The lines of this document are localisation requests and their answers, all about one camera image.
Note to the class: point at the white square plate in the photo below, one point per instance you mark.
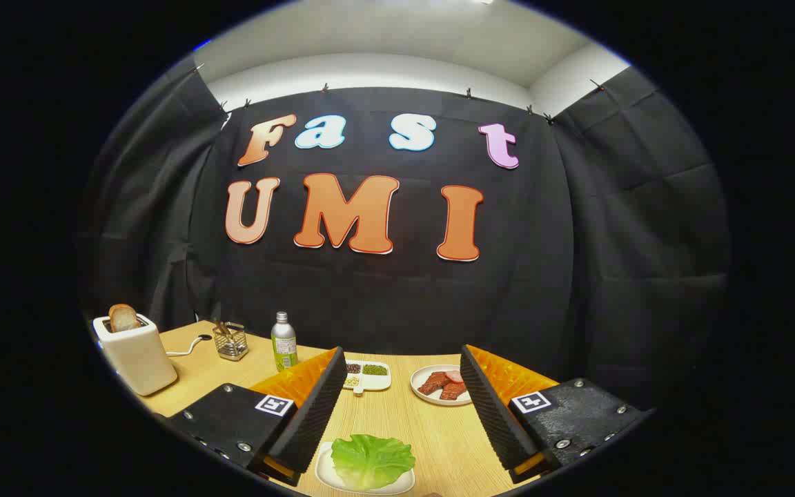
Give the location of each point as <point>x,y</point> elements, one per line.
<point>325,473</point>

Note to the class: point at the toasted bread slice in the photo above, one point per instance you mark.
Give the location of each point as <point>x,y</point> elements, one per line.
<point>123,317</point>

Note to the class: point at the small red meat piece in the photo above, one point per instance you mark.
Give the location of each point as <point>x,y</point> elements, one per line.
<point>453,392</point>

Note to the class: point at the green beans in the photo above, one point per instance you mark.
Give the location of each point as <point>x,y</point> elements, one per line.
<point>375,370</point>

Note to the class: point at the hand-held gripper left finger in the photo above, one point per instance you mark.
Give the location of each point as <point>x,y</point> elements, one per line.
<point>315,414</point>

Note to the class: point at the silver bottle with green label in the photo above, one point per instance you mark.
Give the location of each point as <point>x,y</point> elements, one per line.
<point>284,345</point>

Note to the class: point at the green lettuce leaf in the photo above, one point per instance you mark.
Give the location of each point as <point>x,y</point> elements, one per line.
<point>370,459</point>

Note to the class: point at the white toaster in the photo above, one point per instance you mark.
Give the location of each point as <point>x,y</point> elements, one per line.
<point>139,355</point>

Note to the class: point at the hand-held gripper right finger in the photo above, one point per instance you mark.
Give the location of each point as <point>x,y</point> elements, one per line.
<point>494,421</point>

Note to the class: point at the large red meat piece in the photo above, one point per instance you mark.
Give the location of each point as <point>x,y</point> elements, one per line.
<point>432,383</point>

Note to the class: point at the pink ham slice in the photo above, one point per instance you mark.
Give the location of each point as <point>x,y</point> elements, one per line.
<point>453,377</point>

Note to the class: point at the white divided dish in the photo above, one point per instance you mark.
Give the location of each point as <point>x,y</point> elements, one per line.
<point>373,382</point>

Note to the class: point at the white round plate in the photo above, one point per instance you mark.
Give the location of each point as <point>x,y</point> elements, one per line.
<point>419,393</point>

